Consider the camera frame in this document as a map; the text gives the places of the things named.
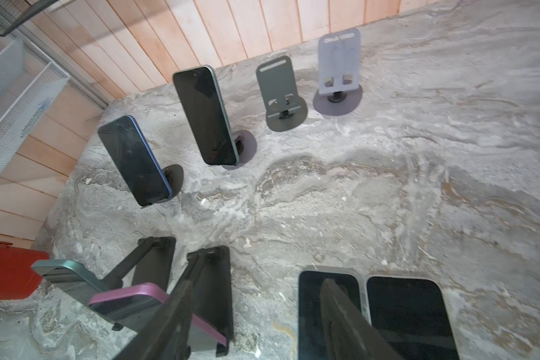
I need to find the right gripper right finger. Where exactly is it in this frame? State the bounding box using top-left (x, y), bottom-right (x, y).
top-left (319, 279), bottom-right (402, 360)

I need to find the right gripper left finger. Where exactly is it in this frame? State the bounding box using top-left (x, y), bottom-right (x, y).
top-left (115, 280), bottom-right (193, 359)

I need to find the black phone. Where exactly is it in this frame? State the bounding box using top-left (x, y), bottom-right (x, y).
top-left (298, 270), bottom-right (362, 360)
top-left (31, 259), bottom-right (110, 308)

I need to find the black stand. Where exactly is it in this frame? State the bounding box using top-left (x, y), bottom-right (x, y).
top-left (102, 236), bottom-right (176, 291)
top-left (180, 245), bottom-right (234, 349)

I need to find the grey round stand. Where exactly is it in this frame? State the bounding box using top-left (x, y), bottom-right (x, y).
top-left (256, 55), bottom-right (308, 132)

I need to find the purple phone stand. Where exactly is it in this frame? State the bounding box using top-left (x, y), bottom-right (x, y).
top-left (313, 28), bottom-right (363, 116)

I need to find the grey stand back left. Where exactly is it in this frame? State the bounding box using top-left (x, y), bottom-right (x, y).
top-left (143, 164), bottom-right (185, 207)

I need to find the blue phone back left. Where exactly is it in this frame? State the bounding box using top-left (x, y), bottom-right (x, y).
top-left (97, 115), bottom-right (173, 207)

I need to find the grey stand back centre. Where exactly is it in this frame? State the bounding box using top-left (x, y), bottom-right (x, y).
top-left (222, 130), bottom-right (257, 170)

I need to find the green phone back centre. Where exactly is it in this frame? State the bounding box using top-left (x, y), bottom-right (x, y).
top-left (172, 65), bottom-right (239, 166)

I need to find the red pencil cup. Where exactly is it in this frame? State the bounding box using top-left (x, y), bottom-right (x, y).
top-left (0, 241), bottom-right (50, 300)

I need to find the black mesh basket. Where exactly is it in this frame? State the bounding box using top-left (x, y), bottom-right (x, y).
top-left (0, 0), bottom-right (57, 37)

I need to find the white wire mesh shelf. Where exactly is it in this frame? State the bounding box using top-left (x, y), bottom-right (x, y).
top-left (0, 37), bottom-right (70, 175)

